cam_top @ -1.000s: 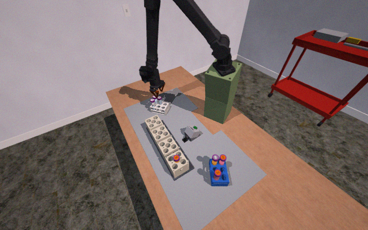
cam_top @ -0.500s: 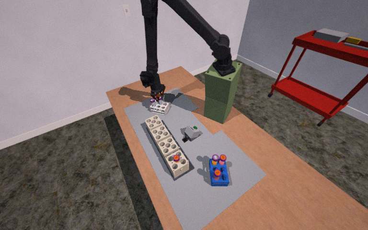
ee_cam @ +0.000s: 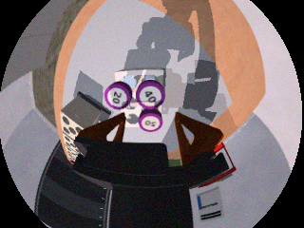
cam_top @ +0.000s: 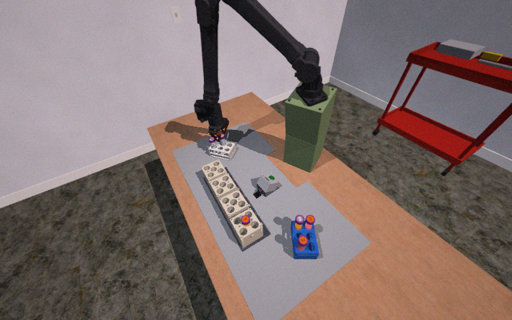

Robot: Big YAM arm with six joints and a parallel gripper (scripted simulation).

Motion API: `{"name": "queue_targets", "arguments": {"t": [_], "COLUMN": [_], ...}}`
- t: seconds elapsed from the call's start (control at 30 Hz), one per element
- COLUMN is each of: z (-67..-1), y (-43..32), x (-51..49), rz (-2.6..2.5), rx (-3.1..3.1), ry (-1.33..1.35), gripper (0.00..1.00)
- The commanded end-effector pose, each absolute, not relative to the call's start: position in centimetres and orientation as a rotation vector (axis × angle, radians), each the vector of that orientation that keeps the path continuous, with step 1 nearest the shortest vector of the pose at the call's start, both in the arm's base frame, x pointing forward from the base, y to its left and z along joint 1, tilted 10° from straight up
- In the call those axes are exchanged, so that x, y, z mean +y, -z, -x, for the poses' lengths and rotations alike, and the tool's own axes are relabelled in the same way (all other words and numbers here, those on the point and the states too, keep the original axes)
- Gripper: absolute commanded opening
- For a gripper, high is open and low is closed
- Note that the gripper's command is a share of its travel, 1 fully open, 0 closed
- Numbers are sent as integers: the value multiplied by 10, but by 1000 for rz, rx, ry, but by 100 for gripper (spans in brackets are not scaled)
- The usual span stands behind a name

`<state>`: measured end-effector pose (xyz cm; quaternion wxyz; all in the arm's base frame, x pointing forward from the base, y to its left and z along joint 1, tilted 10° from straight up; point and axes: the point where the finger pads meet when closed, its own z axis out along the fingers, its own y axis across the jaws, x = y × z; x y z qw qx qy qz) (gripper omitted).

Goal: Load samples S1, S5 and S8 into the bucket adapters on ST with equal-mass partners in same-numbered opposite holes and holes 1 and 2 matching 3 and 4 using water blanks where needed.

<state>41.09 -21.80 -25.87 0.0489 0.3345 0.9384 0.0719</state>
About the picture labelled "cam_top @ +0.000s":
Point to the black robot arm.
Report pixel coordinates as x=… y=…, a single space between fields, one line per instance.
x=304 y=60

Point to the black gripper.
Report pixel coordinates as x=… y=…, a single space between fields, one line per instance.
x=220 y=124

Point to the beige bucket adapter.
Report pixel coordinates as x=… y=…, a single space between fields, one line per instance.
x=233 y=204
x=249 y=234
x=213 y=171
x=222 y=186

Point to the blue tube rack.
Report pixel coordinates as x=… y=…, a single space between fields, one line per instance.
x=309 y=252

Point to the white tube rack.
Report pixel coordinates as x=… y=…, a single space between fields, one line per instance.
x=226 y=153

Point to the tube with pink liquid and purple cap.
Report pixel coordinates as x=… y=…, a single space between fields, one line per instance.
x=309 y=221

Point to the grey flat mat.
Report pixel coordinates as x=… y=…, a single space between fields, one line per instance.
x=271 y=281

